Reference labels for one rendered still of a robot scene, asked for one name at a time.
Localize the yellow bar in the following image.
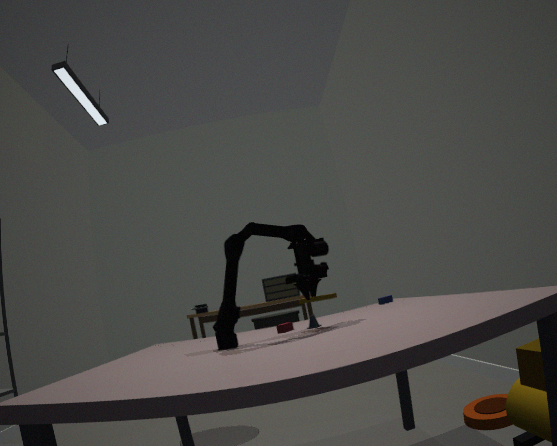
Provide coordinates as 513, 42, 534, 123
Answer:
298, 293, 337, 304

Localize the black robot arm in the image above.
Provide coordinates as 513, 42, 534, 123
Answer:
213, 222, 329, 351

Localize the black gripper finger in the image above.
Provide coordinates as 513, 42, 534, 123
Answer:
308, 279, 321, 297
294, 281, 310, 300

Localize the small blue block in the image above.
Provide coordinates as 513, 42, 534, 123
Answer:
378, 295, 393, 305

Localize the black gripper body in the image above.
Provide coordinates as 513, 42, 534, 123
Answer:
285, 257, 327, 284

